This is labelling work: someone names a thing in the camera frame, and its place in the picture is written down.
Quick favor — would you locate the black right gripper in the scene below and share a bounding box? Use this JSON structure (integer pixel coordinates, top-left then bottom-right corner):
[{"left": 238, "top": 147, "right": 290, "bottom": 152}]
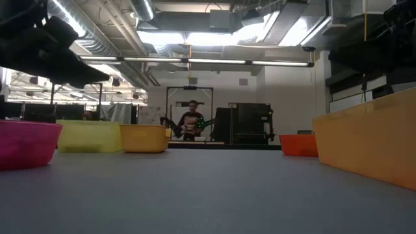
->
[{"left": 328, "top": 0, "right": 416, "bottom": 74}]

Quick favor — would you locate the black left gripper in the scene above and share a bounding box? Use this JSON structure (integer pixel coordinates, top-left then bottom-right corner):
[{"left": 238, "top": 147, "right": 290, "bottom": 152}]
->
[{"left": 0, "top": 0, "right": 111, "bottom": 89}]

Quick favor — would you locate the ceiling strip light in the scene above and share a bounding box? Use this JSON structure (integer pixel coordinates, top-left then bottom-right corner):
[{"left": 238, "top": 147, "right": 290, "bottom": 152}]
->
[
  {"left": 123, "top": 57, "right": 183, "bottom": 63},
  {"left": 187, "top": 58, "right": 247, "bottom": 65},
  {"left": 79, "top": 55, "right": 118, "bottom": 61},
  {"left": 250, "top": 60, "right": 309, "bottom": 67}
]

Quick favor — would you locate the black tripod stand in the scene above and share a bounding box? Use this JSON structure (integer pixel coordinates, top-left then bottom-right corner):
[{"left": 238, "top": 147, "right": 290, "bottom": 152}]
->
[{"left": 359, "top": 73, "right": 369, "bottom": 104}]

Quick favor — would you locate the green translucent plastic bin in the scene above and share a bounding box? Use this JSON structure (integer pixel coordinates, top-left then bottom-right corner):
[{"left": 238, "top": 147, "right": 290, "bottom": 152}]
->
[{"left": 55, "top": 119, "right": 123, "bottom": 153}]

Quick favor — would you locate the pink round plastic bowl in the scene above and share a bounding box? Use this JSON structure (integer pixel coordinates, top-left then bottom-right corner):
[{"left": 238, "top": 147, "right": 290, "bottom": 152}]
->
[{"left": 0, "top": 119, "right": 62, "bottom": 172}]

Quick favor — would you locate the large orange plastic bin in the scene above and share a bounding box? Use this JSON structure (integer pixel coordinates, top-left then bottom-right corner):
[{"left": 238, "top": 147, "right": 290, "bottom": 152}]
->
[{"left": 313, "top": 86, "right": 416, "bottom": 191}]

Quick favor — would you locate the small yellow-orange plastic bin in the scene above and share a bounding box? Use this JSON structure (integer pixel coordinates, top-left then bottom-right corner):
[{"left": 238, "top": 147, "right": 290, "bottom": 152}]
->
[{"left": 119, "top": 124, "right": 172, "bottom": 153}]

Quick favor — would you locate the orange round plastic bowl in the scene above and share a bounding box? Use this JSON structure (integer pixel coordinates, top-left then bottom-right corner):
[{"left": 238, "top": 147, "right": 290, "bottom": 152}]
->
[{"left": 278, "top": 134, "right": 319, "bottom": 158}]

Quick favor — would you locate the black equipment cabinet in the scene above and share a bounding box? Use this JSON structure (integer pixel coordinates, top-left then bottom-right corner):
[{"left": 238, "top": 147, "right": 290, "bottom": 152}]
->
[{"left": 213, "top": 103, "right": 276, "bottom": 146}]

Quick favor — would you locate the grey ceiling unit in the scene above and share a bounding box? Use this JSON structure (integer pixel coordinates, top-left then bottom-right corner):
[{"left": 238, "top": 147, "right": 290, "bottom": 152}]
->
[{"left": 207, "top": 8, "right": 243, "bottom": 33}]

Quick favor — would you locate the black robot station frame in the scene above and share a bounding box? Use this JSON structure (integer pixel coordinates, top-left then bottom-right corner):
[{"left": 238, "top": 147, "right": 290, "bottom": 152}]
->
[
  {"left": 165, "top": 86, "right": 215, "bottom": 144},
  {"left": 50, "top": 82, "right": 103, "bottom": 122}
]

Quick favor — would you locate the silver ventilation duct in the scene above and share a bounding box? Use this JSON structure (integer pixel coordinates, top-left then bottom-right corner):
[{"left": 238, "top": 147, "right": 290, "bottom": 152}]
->
[{"left": 48, "top": 0, "right": 150, "bottom": 90}]

